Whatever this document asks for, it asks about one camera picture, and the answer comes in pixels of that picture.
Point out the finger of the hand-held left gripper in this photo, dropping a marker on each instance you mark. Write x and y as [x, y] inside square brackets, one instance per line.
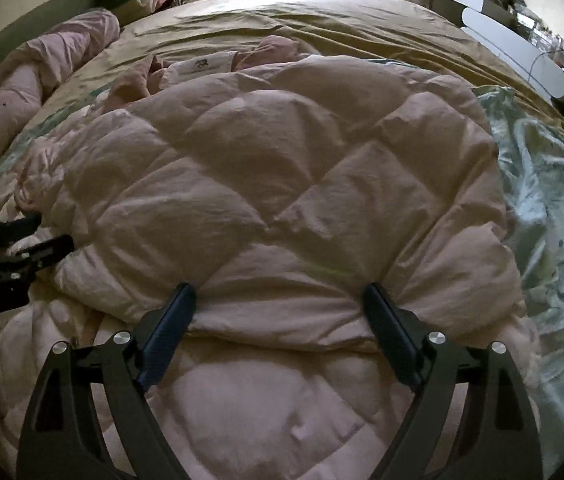
[46, 252]
[6, 230]

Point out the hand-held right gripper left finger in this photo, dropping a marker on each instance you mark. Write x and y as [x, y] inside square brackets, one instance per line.
[169, 330]

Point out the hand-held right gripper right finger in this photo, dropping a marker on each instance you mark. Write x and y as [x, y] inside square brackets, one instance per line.
[391, 332]

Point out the pink quilted duvet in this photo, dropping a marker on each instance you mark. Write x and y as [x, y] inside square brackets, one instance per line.
[262, 160]

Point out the pink pillow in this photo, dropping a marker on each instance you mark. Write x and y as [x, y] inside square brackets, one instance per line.
[11, 95]

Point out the grey-green headboard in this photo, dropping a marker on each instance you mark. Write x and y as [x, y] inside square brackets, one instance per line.
[11, 30]

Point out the green floral bed sheet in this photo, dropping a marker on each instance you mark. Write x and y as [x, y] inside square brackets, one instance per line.
[552, 210]

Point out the tan bed sheet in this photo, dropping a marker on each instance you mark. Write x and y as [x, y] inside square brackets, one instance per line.
[362, 30]

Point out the white drawer unit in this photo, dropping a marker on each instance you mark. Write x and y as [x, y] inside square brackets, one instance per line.
[502, 30]

